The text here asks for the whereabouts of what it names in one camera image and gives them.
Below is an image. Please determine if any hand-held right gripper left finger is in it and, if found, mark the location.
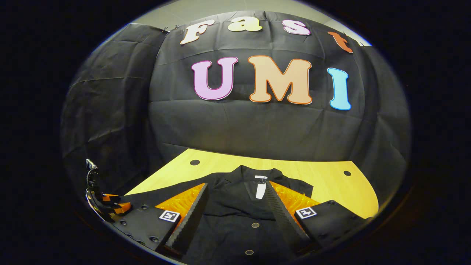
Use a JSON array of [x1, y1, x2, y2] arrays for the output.
[[110, 183, 209, 258]]

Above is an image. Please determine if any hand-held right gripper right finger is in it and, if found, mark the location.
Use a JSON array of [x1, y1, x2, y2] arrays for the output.
[[266, 180, 372, 254]]

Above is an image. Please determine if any black button shirt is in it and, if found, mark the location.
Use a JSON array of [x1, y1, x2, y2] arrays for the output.
[[123, 165, 314, 265]]

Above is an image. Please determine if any black backdrop cloth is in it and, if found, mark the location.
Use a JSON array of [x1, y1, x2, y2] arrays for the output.
[[61, 10, 411, 206]]

